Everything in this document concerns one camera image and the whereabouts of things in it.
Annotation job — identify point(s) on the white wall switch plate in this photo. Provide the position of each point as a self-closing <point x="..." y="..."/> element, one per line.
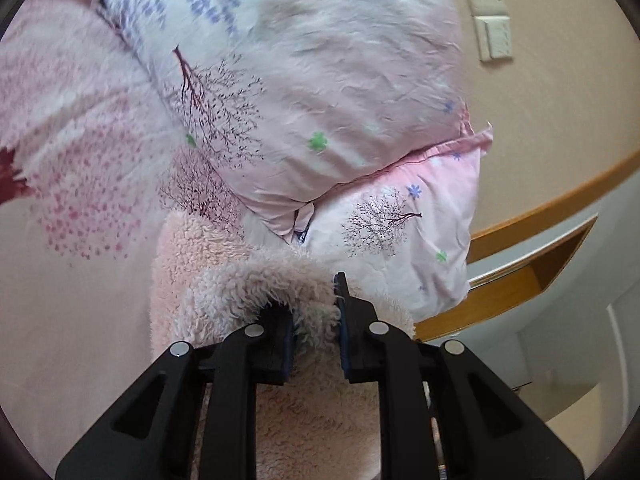
<point x="494" y="39"/>

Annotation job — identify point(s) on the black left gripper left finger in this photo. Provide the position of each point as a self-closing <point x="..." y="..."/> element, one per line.
<point x="192" y="410"/>

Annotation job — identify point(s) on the pink floral bed sheet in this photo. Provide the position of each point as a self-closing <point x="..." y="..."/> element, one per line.
<point x="92" y="167"/>

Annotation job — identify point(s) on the pink floral pillow left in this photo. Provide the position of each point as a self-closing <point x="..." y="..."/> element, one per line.
<point x="289" y="98"/>

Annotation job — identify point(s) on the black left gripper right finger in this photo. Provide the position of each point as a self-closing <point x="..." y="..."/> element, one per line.
<point x="443" y="412"/>

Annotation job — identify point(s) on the pink floral pillow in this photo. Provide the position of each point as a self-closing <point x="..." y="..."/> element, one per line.
<point x="289" y="98"/>
<point x="406" y="230"/>

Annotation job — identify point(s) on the pink floral pillow right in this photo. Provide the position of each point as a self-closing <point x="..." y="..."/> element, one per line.
<point x="406" y="230"/>

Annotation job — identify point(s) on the pink fleece garment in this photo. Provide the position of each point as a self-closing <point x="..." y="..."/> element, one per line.
<point x="211" y="289"/>

